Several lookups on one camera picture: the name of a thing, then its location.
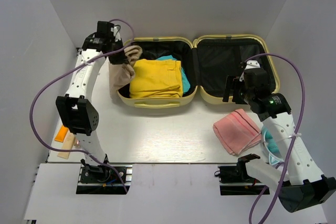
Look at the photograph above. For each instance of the teal cat-ear headphones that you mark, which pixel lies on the teal cat-ear headphones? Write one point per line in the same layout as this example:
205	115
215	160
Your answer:
270	147

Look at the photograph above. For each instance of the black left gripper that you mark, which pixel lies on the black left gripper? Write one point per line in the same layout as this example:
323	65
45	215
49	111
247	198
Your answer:
121	59

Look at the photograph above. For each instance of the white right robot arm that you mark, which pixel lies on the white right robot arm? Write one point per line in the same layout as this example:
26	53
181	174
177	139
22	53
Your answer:
304	184

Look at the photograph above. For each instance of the beige garment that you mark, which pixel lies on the beige garment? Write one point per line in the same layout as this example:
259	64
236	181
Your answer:
121	75

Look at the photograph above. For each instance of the yellow garment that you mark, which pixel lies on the yellow garment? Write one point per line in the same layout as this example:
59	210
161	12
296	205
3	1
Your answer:
157	79

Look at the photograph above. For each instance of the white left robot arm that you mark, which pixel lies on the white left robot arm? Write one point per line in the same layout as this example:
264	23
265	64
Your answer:
75	108

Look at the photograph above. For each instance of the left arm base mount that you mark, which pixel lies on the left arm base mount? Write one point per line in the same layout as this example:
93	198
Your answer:
93	183

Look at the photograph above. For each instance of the pink towel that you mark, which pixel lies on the pink towel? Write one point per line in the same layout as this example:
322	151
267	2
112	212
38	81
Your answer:
237	132

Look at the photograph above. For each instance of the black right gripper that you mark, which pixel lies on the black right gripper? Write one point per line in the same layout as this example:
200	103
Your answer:
232	83

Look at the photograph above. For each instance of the beige cosmetic tube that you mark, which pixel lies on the beige cosmetic tube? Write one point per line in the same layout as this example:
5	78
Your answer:
67	146

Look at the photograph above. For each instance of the yellow hard-shell suitcase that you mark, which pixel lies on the yellow hard-shell suitcase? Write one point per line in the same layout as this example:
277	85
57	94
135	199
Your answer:
207	61

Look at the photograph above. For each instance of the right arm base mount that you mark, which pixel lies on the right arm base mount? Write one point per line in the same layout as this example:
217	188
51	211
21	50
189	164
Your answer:
232	184

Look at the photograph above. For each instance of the teal garment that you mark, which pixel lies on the teal garment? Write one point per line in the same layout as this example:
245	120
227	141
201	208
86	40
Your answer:
185	82

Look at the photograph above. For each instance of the orange sunscreen tube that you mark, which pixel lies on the orange sunscreen tube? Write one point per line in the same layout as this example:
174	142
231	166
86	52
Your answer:
61	135

